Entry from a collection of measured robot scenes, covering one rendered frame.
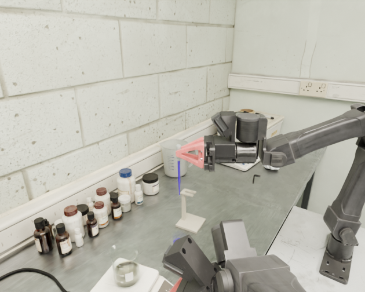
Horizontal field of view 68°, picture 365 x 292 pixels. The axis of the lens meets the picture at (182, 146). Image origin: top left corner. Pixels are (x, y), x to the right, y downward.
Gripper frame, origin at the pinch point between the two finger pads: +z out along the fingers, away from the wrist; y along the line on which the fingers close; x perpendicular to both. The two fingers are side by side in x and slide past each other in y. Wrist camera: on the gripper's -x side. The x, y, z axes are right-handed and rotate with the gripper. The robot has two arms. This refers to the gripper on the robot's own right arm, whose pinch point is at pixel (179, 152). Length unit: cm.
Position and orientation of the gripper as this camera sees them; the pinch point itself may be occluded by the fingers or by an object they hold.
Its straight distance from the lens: 71.1
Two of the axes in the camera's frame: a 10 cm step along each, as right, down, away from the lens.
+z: -10.0, 0.0, 0.7
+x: 0.3, 9.3, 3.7
